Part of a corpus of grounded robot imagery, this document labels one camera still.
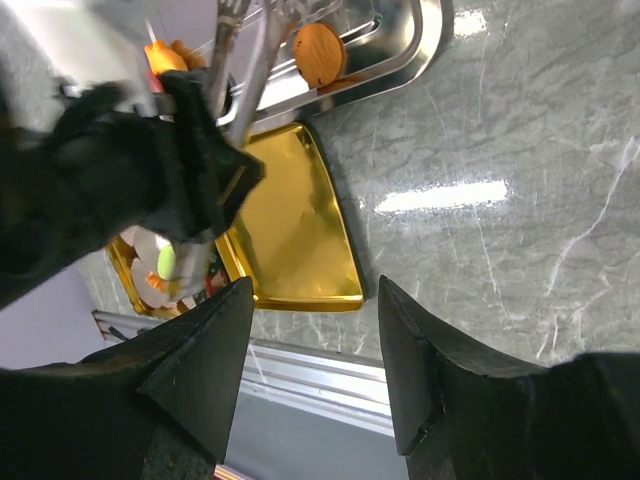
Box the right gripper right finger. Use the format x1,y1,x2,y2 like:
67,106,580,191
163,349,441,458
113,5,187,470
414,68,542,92
378,277,639,479

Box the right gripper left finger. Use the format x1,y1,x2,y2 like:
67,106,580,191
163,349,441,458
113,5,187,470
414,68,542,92
1,278,254,479

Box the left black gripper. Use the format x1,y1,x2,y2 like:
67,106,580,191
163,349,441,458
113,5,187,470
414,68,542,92
1,71,265,305

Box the metal tongs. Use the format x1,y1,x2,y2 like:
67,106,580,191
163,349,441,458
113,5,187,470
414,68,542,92
206,1,317,147

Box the green round cookie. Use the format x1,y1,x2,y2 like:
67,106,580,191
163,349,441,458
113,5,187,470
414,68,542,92
156,244,176,280

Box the orange flower cookie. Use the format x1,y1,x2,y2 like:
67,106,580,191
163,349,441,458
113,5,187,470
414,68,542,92
144,40,189,76
317,78,360,95
145,272,168,293

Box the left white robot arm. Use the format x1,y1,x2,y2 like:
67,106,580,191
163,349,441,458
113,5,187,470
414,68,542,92
1,1,264,305

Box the white paper cup centre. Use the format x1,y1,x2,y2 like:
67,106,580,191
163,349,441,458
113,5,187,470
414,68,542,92
133,229,173,273

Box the gold tin lid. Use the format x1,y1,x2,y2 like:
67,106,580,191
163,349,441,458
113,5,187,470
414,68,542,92
216,122,365,313

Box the white paper cup bottom-left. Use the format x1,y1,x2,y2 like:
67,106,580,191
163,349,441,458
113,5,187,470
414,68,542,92
131,258,178,309

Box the gold cookie tin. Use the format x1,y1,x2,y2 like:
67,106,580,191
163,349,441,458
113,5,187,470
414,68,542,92
107,226,230,320

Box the round waffle cookie right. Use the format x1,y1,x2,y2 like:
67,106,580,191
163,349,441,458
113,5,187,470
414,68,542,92
293,23,347,89

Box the silver metal tray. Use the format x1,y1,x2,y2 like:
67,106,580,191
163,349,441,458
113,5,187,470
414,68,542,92
149,1,443,133

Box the aluminium rail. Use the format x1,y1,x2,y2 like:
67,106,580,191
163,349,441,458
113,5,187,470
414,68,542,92
92,307,396,436

